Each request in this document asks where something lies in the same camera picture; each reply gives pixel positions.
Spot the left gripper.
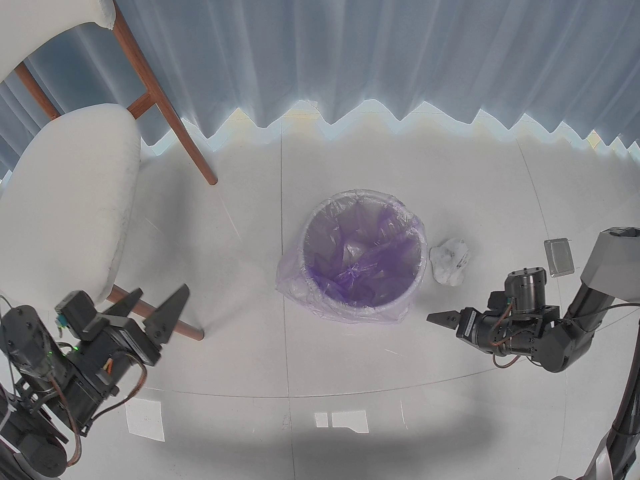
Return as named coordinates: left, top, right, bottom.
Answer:
left=80, top=283, right=191, bottom=387

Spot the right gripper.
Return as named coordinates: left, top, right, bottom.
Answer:
left=455, top=306, right=505, bottom=357

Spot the purple plastic bag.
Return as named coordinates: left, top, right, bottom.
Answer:
left=275, top=190, right=429, bottom=325

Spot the white trash bin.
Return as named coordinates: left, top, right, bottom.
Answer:
left=300, top=191, right=428, bottom=319

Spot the crumpled white paper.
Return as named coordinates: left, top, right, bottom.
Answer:
left=429, top=238, right=472, bottom=285

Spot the white cushioned wooden chair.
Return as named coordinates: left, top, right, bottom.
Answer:
left=0, top=0, right=218, bottom=341

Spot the pale blue curtain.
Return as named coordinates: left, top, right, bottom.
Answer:
left=0, top=0, right=640, bottom=169

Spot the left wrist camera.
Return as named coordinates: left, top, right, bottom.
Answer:
left=54, top=290, right=108, bottom=341

